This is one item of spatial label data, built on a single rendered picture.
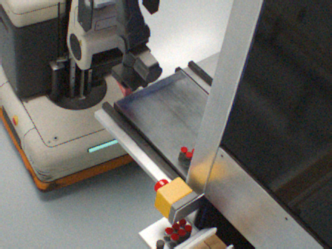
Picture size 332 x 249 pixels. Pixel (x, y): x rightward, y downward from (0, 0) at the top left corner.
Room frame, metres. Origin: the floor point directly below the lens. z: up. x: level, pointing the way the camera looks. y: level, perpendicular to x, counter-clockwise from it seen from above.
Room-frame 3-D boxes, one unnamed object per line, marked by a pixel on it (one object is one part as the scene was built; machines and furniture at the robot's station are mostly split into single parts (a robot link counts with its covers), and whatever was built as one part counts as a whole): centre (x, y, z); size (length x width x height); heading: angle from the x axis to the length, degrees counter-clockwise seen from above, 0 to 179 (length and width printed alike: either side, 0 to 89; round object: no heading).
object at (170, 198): (0.89, -0.06, 1.00); 0.08 x 0.07 x 0.07; 48
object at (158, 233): (0.85, -0.08, 0.87); 0.14 x 0.13 x 0.02; 48
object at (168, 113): (1.23, -0.05, 0.90); 0.34 x 0.26 x 0.04; 48
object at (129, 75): (1.29, 0.13, 1.01); 0.10 x 0.07 x 0.07; 48
